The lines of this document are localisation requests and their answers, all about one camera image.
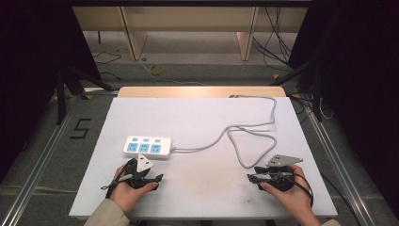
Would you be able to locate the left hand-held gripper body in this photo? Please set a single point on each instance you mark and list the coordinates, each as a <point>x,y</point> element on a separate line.
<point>138,179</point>

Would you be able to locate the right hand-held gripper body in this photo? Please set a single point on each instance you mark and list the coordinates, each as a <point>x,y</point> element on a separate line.
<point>280,180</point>

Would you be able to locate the person's left hand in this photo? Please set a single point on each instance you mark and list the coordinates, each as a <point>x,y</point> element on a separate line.
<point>125,194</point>

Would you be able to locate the person's right hand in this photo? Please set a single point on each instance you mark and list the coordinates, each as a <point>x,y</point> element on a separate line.
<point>295,197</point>

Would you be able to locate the white and blue power strip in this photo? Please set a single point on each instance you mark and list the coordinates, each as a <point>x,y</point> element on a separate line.
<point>147,147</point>

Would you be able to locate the black tripod stand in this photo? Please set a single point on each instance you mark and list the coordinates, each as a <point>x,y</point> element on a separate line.
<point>62,94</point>
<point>317,94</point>

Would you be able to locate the yellow tape roll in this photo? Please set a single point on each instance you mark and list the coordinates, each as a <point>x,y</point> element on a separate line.
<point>156,69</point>

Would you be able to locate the light wooden desk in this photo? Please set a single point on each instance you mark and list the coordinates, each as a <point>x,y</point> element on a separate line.
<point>188,19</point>

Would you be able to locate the aluminium floor rail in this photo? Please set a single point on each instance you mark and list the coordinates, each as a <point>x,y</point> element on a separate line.
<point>40,163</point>
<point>342,169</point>

